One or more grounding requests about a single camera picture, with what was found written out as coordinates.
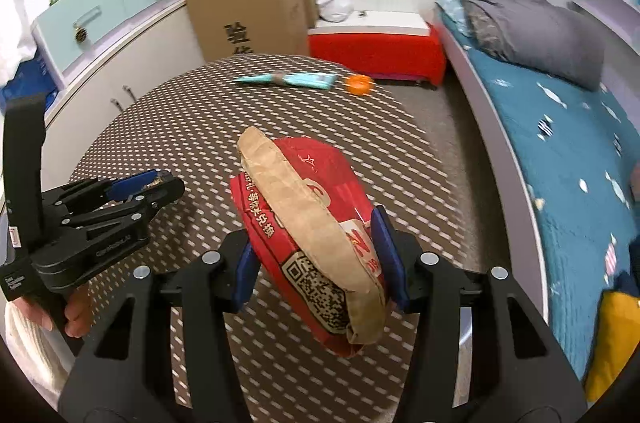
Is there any yellow pillow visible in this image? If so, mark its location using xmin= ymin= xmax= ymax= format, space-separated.
xmin=585 ymin=291 xmax=640 ymax=403

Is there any large cardboard box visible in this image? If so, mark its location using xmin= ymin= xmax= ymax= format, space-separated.
xmin=186 ymin=0 xmax=309 ymax=62

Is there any white plastic bag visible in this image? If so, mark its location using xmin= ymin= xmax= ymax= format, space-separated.
xmin=316 ymin=0 xmax=354 ymax=23

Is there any teal tube wrapper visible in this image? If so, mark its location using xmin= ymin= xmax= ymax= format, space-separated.
xmin=235 ymin=72 xmax=337 ymax=90

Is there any white cabinet with drawers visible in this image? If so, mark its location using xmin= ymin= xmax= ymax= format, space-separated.
xmin=1 ymin=0 xmax=204 ymax=189

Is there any orange round object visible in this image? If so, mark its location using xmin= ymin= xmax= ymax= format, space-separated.
xmin=345 ymin=74 xmax=375 ymax=96

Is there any grey folded duvet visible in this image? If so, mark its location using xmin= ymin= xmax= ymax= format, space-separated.
xmin=460 ymin=0 xmax=605 ymax=91

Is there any person's left hand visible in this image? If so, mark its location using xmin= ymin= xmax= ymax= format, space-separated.
xmin=12 ymin=284 xmax=93 ymax=339

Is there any red and brown paper bag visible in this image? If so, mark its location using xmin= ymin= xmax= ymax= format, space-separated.
xmin=230 ymin=127 xmax=388 ymax=357

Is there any blue quilted bed cover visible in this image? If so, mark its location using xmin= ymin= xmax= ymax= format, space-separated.
xmin=436 ymin=13 xmax=639 ymax=377

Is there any brown dotted tablecloth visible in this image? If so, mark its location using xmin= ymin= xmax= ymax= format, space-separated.
xmin=73 ymin=54 xmax=464 ymax=422

